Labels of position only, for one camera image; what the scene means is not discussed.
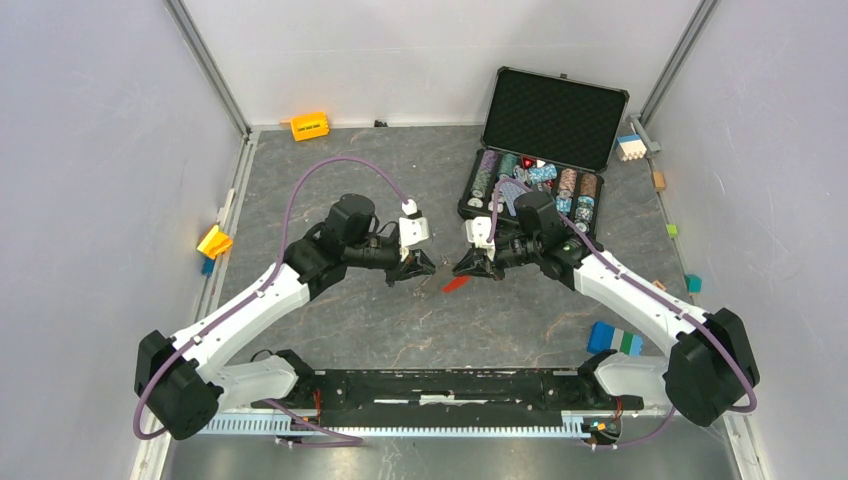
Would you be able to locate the red handled keyring tool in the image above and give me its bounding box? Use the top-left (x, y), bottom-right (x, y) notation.
top-left (441, 276), bottom-right (470, 293)

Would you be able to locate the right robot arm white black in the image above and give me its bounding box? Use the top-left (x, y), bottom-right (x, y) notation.
top-left (454, 191), bottom-right (760, 427)

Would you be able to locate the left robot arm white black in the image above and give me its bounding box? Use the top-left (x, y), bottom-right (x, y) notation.
top-left (133, 194), bottom-right (435, 440)

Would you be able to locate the black poker chip case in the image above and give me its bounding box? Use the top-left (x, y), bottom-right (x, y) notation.
top-left (457, 67), bottom-right (630, 236)

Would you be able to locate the blue green white brick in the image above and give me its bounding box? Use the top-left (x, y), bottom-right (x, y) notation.
top-left (586, 321), bottom-right (644, 356)

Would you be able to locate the orange yellow toy block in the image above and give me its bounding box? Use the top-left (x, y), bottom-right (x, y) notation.
top-left (289, 111), bottom-right (330, 142)

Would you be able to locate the white blue toy block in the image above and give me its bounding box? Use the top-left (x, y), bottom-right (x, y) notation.
top-left (615, 134), bottom-right (648, 162)

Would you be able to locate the small wooden cube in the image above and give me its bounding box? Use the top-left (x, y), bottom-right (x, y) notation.
top-left (652, 171), bottom-right (666, 193)

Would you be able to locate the yellow orange block left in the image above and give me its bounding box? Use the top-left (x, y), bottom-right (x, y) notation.
top-left (196, 224), bottom-right (233, 260)

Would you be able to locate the blue small block left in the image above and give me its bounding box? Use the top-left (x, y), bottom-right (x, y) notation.
top-left (201, 258), bottom-right (216, 277)

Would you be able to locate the teal small cube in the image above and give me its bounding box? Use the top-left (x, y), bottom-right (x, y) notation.
top-left (684, 273), bottom-right (703, 294)

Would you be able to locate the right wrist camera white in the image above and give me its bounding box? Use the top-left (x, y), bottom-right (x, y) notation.
top-left (463, 216), bottom-right (496, 261)

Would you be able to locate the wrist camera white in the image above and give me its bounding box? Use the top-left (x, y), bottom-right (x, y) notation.
top-left (463, 216), bottom-right (496, 261)
top-left (398, 198), bottom-right (431, 248)

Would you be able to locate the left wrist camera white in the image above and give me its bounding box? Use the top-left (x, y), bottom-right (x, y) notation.
top-left (398, 198), bottom-right (431, 248)

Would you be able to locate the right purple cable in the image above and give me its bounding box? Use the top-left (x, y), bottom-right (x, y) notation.
top-left (486, 176), bottom-right (759, 452)

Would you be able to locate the purple cable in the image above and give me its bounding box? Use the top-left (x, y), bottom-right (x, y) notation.
top-left (132, 155), bottom-right (411, 442)
top-left (486, 176), bottom-right (759, 452)

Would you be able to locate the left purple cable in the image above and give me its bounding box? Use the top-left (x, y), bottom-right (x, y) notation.
top-left (132, 155), bottom-right (411, 442)

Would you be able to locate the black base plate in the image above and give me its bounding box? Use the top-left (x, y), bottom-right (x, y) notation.
top-left (278, 368), bottom-right (645, 428)

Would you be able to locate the white toothed cable rail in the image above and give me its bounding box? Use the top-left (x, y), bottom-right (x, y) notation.
top-left (199, 411), bottom-right (590, 440)

